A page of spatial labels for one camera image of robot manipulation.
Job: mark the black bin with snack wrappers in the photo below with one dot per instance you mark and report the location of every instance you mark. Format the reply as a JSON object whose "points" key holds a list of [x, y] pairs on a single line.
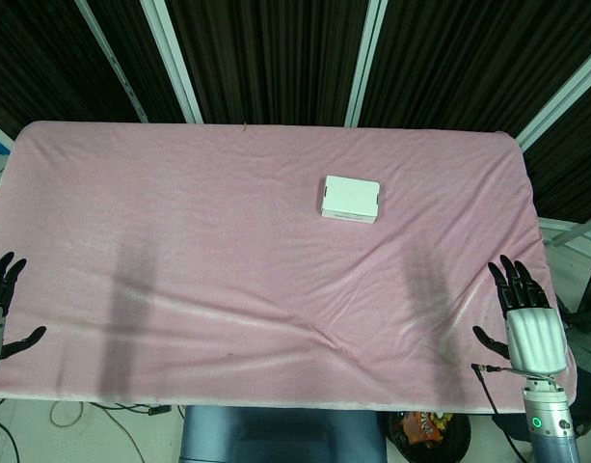
{"points": [[427, 431]]}

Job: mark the white box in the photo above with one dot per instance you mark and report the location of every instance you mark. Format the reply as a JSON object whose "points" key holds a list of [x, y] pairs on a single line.
{"points": [[350, 198]]}

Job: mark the black curtain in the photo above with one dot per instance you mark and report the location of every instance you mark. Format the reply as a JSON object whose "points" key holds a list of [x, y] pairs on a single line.
{"points": [[276, 58]]}

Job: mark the white aluminium frame post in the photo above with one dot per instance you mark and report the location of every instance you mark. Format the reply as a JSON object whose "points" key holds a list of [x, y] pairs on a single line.
{"points": [[113, 58], [560, 103], [172, 60], [365, 62]]}

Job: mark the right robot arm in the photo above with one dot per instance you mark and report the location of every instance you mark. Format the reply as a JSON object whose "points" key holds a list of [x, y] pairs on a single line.
{"points": [[550, 419]]}

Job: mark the pink table cloth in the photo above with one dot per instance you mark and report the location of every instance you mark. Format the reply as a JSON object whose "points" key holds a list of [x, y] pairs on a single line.
{"points": [[256, 260]]}

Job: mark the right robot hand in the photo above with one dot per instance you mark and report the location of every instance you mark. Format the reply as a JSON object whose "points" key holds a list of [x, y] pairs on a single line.
{"points": [[534, 337]]}

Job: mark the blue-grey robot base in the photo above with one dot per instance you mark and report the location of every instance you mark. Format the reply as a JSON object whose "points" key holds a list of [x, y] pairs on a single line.
{"points": [[283, 434]]}

